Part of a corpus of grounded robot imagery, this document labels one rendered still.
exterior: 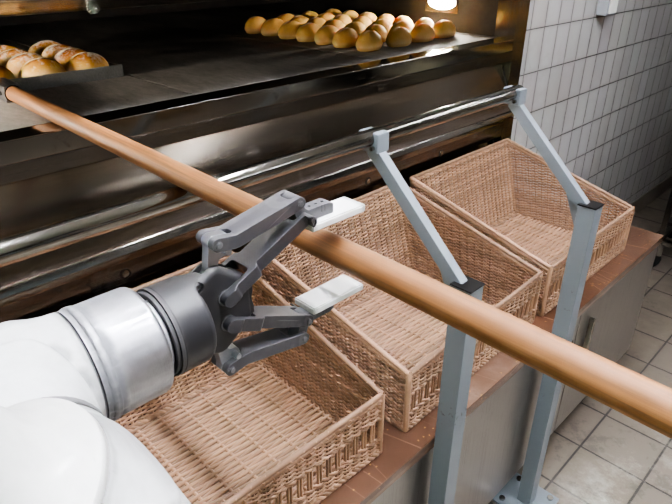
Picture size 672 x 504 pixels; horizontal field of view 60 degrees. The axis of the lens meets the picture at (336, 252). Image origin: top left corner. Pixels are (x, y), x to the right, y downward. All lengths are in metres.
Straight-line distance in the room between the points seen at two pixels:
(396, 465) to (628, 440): 1.21
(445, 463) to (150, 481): 0.99
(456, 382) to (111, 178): 0.75
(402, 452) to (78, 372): 0.88
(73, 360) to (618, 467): 1.91
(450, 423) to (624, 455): 1.11
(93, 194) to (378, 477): 0.75
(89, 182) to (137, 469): 0.92
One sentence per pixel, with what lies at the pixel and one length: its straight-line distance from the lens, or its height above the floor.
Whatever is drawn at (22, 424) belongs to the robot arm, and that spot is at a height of 1.29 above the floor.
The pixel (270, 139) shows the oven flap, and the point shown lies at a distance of 1.39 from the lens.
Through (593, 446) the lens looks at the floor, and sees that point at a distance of 2.19.
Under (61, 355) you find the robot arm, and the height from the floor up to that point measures 1.23.
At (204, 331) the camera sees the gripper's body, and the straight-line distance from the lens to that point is 0.46.
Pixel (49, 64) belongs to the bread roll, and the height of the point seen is 1.22.
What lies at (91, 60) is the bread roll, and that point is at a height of 1.22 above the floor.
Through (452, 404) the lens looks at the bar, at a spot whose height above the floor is 0.70.
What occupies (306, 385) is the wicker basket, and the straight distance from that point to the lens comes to 1.29.
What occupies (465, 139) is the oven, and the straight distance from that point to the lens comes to 2.01.
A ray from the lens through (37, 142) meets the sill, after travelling 1.11.
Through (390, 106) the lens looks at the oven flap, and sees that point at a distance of 1.68.
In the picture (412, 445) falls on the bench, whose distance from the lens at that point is 1.23.
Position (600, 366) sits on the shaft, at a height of 1.20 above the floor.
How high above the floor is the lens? 1.46
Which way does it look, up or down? 28 degrees down
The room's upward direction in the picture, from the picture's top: straight up
